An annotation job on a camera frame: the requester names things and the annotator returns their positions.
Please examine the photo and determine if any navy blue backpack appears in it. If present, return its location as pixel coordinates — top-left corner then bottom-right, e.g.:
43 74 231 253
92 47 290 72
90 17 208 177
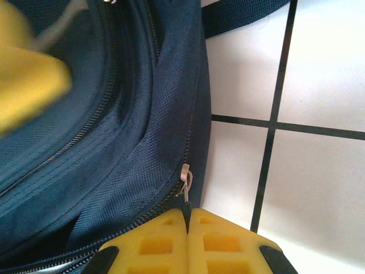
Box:
0 0 297 274

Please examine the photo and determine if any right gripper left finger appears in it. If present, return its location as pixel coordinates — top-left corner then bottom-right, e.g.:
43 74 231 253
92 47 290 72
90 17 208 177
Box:
94 208 189 274

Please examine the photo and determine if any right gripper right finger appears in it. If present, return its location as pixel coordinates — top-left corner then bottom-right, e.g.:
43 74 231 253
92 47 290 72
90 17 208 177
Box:
188 208 299 274

